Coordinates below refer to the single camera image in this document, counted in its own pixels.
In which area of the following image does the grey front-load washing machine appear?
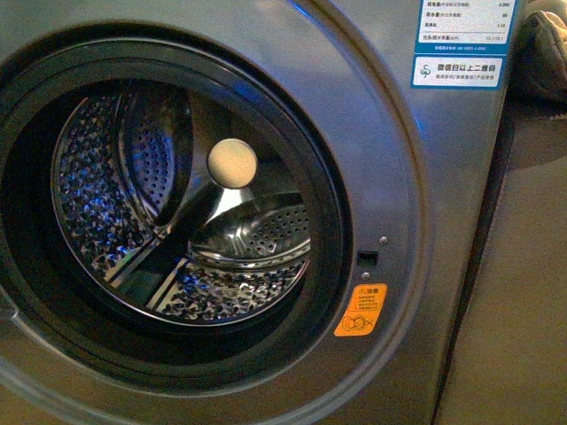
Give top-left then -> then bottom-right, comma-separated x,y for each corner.
1,1 -> 524,424

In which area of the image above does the steel perforated washer drum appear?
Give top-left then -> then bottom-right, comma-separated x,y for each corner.
50,80 -> 311,327

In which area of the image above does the orange warning sticker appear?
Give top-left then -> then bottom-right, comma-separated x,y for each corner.
333,283 -> 387,337

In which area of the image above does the blue white energy label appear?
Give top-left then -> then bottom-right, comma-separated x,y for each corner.
411,0 -> 518,90

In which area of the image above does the grey cabinet side panel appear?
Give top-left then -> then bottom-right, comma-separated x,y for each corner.
434,101 -> 566,424

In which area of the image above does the dark quilted cloth pile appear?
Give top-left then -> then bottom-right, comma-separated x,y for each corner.
509,4 -> 566,120

